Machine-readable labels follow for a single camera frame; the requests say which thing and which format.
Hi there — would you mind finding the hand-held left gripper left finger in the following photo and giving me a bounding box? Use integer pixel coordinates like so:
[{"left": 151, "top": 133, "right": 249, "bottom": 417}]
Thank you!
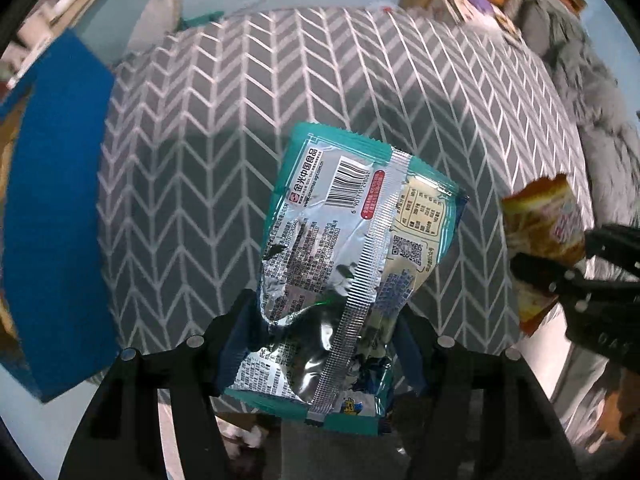
[{"left": 57, "top": 287, "right": 262, "bottom": 480}]

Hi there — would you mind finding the teal plastic basket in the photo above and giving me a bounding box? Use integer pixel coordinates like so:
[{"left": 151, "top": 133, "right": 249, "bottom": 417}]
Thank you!
[{"left": 179, "top": 10, "right": 226, "bottom": 29}]

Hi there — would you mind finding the white handheld appliance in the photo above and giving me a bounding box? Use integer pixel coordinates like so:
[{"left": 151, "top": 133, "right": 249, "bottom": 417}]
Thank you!
[{"left": 14, "top": 0, "right": 83, "bottom": 48}]

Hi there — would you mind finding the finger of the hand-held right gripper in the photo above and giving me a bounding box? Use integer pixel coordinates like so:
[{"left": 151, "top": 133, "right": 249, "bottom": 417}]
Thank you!
[
  {"left": 581, "top": 224, "right": 640, "bottom": 282},
  {"left": 510, "top": 251, "right": 587, "bottom": 307}
]

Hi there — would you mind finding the silver teal snack packet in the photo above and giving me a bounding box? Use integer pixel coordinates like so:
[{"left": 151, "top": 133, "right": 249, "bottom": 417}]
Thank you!
[{"left": 222, "top": 121, "right": 471, "bottom": 436}]

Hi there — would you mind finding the yellow orange snack packet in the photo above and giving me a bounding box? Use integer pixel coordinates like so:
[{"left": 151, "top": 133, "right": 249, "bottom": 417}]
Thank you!
[{"left": 501, "top": 173, "right": 589, "bottom": 337}]

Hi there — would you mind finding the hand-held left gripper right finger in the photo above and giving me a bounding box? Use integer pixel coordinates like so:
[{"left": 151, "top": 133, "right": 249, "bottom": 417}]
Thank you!
[{"left": 390, "top": 305, "right": 581, "bottom": 480}]

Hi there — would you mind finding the grey jacket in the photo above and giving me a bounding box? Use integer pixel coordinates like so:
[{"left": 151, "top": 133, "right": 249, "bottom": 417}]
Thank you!
[{"left": 502, "top": 0, "right": 640, "bottom": 241}]

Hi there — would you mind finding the blue cardboard box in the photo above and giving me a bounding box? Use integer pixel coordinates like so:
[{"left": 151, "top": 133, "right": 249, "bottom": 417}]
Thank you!
[{"left": 0, "top": 27, "right": 124, "bottom": 404}]

